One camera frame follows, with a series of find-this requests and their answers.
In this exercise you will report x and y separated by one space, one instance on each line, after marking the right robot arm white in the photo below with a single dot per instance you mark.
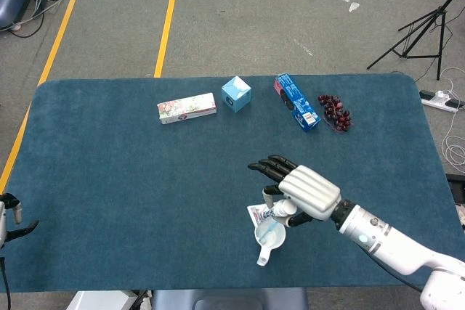
399 252

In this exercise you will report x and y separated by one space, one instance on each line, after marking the floral toothpaste tube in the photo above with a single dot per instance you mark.
259 213

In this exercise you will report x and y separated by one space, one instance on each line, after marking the floral rectangular box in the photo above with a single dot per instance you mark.
187 108

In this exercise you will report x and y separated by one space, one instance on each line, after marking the blue table mat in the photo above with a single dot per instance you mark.
109 179

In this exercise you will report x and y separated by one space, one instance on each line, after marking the blue rectangular package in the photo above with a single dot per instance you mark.
298 103

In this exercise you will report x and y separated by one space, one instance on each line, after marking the light blue toothbrush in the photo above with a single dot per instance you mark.
270 231

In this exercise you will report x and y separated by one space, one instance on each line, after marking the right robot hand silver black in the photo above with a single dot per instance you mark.
312 194

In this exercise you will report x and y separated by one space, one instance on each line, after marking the white base panel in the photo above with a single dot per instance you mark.
101 301

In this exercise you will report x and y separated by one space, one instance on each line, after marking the white power strip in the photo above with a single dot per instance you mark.
434 100

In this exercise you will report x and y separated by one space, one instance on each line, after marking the light blue cube box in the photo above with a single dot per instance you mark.
236 96

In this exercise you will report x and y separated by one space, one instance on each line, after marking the red grape bunch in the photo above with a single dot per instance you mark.
336 112

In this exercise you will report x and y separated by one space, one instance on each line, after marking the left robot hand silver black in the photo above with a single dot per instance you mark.
3 223

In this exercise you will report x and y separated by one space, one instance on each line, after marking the black tripod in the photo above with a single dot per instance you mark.
441 12

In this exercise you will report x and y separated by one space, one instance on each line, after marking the black case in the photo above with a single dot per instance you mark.
457 183

